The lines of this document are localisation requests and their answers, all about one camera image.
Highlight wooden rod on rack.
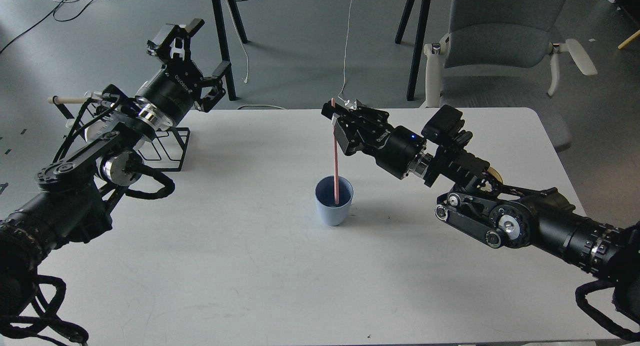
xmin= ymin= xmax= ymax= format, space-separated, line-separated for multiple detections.
xmin=46 ymin=95 xmax=101 ymax=105

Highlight bamboo cylinder holder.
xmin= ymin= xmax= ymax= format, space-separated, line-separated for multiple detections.
xmin=483 ymin=166 xmax=503 ymax=188

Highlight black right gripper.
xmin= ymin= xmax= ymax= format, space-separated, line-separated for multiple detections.
xmin=321 ymin=102 xmax=426 ymax=180

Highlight white hanging cable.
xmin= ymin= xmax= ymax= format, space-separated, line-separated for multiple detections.
xmin=338 ymin=0 xmax=372 ymax=110

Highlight black table legs right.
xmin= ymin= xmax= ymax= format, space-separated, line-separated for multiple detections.
xmin=394 ymin=0 xmax=432 ymax=102

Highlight grey office chair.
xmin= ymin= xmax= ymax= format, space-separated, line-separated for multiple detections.
xmin=422 ymin=0 xmax=597 ymax=152

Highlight light blue plastic cup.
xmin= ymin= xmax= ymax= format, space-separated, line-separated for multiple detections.
xmin=314 ymin=176 xmax=354 ymax=226

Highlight black table legs left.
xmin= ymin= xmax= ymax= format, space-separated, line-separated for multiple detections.
xmin=211 ymin=0 xmax=248 ymax=102

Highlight white cable with plug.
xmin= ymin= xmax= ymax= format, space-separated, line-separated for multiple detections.
xmin=222 ymin=0 xmax=251 ymax=85

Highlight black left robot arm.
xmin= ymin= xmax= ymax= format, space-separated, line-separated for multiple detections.
xmin=1 ymin=18 xmax=231 ymax=346

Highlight black wire dish rack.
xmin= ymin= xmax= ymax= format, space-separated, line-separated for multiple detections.
xmin=73 ymin=103 xmax=191 ymax=172

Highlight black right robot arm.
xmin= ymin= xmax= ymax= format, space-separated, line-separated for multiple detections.
xmin=321 ymin=101 xmax=640 ymax=342

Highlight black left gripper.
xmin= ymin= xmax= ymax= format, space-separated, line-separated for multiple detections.
xmin=135 ymin=18 xmax=232 ymax=127

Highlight black table legs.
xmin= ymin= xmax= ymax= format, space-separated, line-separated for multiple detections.
xmin=211 ymin=0 xmax=248 ymax=102
xmin=394 ymin=0 xmax=432 ymax=102

